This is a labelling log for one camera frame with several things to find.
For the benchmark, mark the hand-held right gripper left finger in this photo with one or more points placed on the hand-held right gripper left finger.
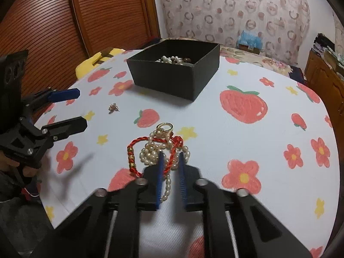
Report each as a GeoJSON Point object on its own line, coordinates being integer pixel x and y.
{"type": "Point", "coordinates": [160, 180]}

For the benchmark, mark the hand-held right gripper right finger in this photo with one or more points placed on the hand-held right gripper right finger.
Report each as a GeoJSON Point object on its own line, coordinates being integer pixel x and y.
{"type": "Point", "coordinates": [182, 180]}

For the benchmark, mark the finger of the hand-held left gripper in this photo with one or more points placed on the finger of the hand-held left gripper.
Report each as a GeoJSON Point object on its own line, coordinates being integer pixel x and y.
{"type": "Point", "coordinates": [64, 94]}
{"type": "Point", "coordinates": [70, 126]}

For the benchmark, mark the black cardboard box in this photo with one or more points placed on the black cardboard box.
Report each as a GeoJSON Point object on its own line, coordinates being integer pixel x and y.
{"type": "Point", "coordinates": [166, 80]}

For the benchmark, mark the person's left hand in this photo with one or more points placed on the person's left hand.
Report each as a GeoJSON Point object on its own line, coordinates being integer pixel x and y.
{"type": "Point", "coordinates": [29, 172]}

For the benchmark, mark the yellow plush toy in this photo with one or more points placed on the yellow plush toy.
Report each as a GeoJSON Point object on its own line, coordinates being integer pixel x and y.
{"type": "Point", "coordinates": [86, 67]}

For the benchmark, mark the small silver earring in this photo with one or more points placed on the small silver earring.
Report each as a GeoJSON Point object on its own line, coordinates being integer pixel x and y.
{"type": "Point", "coordinates": [113, 108]}

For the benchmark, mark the brown louvered wardrobe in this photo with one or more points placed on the brown louvered wardrobe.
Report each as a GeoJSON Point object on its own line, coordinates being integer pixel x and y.
{"type": "Point", "coordinates": [53, 18]}

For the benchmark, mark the strawberry printed cloth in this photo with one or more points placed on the strawberry printed cloth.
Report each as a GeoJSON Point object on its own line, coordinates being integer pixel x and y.
{"type": "Point", "coordinates": [242, 129]}

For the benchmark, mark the dark clothing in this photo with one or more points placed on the dark clothing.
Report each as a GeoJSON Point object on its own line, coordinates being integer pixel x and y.
{"type": "Point", "coordinates": [18, 220]}

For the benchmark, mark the pale green jade bangle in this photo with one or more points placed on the pale green jade bangle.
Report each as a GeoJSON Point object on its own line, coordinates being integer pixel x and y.
{"type": "Point", "coordinates": [188, 64]}

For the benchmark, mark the floral blanket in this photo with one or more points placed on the floral blanket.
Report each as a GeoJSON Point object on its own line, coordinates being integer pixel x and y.
{"type": "Point", "coordinates": [242, 56]}

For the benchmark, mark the small cardboard box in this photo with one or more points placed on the small cardboard box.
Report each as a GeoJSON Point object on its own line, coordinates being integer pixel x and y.
{"type": "Point", "coordinates": [250, 49]}

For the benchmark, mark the navy blue sheet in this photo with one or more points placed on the navy blue sheet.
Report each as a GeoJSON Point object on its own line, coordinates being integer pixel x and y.
{"type": "Point", "coordinates": [297, 74]}

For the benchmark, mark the low wooden cabinet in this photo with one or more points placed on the low wooden cabinet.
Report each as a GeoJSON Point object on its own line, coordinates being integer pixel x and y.
{"type": "Point", "coordinates": [322, 78]}

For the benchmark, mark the stack of folded clothes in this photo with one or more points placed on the stack of folded clothes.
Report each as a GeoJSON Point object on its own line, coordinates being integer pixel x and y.
{"type": "Point", "coordinates": [322, 44]}

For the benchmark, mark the green white patterned cloth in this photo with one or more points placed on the green white patterned cloth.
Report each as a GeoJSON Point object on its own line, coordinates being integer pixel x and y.
{"type": "Point", "coordinates": [334, 51]}

